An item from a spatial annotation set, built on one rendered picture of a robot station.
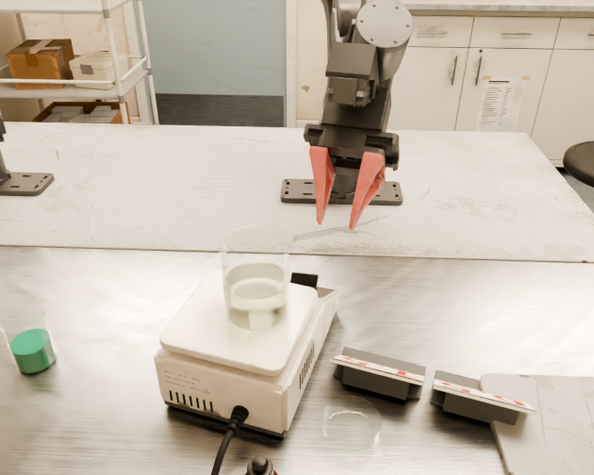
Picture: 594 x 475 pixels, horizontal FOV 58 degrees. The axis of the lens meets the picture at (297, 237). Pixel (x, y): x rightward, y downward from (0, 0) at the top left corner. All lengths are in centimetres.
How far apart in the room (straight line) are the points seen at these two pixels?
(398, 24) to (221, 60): 296
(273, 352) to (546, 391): 28
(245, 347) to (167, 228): 38
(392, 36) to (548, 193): 52
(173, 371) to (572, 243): 60
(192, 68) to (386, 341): 306
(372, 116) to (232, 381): 30
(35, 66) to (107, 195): 190
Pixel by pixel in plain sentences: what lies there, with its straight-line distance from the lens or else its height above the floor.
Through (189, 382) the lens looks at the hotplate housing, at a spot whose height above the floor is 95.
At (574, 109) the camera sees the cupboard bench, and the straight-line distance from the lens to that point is 321.
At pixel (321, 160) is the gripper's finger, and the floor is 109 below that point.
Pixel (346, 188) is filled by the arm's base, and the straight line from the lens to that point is 86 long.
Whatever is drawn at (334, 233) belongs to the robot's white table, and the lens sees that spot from 80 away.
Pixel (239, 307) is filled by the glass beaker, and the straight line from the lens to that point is 47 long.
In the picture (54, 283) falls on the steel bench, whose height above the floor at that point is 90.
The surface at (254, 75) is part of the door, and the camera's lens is 349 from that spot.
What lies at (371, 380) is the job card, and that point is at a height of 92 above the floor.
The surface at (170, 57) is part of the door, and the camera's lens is 356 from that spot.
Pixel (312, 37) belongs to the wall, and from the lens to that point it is 342.
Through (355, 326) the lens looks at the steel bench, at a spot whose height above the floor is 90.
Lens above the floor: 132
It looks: 33 degrees down
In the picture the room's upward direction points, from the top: straight up
